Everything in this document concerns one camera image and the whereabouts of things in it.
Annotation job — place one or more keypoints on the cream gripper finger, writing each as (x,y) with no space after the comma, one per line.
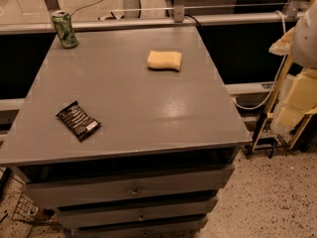
(297,96)
(282,46)

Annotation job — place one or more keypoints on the yellow sponge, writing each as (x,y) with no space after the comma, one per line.
(164,60)

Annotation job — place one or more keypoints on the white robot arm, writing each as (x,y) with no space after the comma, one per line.
(304,42)

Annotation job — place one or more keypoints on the black rxbar chocolate wrapper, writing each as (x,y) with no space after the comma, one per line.
(78,121)

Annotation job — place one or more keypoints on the top grey drawer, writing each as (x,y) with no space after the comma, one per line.
(131,186)

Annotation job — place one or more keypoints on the grey drawer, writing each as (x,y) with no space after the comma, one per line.
(138,213)
(131,186)
(144,228)

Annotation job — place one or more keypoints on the grey drawer cabinet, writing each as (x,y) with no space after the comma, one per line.
(151,119)

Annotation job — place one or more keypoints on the bottom grey drawer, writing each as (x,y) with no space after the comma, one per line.
(144,228)

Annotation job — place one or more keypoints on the middle grey drawer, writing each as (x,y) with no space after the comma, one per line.
(138,213)

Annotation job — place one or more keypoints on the green soda can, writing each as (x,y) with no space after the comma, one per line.
(64,30)

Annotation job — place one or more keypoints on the yellow ladder frame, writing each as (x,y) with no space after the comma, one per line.
(267,114)

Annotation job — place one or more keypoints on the metal railing frame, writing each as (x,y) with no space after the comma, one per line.
(35,16)

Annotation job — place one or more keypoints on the wire basket on floor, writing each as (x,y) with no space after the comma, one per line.
(28,212)

